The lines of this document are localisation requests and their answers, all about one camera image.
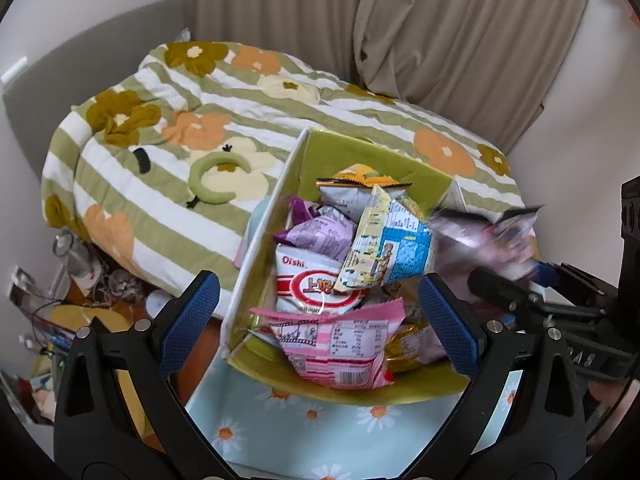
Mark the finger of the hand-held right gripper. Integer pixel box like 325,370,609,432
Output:
537,261,621,306
467,267,601,321

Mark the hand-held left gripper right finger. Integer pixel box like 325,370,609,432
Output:
405,274,588,480

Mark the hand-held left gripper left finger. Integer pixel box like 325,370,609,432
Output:
52,270,236,480

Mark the purple cartoon girl snack packet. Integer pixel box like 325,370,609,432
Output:
427,204,546,286

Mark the green cardboard box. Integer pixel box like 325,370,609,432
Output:
220,127,538,406

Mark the grey potato chips packet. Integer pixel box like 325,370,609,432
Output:
317,180,426,226

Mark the golden yellow snack packet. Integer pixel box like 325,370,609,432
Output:
385,320,451,373

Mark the white round lid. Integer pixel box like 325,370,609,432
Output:
145,290,173,318

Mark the orange wooden side table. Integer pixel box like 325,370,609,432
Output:
70,280,223,411

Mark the blue white yellow snack packet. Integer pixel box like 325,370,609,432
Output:
334,184,433,292

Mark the pink snack packet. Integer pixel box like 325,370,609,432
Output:
249,297,406,391

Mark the red and white snack packet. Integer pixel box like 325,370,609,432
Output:
275,245,381,318

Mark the yellow round stool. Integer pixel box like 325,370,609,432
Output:
47,305,151,446

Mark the green striped floral quilt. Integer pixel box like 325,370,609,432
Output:
40,40,526,311

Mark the glass jar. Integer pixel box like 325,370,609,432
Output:
52,230,93,281

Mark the light blue daisy cloth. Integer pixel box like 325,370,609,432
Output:
187,360,526,480

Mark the orange snack packet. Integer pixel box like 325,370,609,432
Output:
330,164,413,188

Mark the beige curtain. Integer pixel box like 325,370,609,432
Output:
175,0,596,146

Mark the grey bed headboard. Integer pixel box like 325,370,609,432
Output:
2,0,188,171

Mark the white wall socket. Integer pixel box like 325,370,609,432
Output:
0,57,28,83

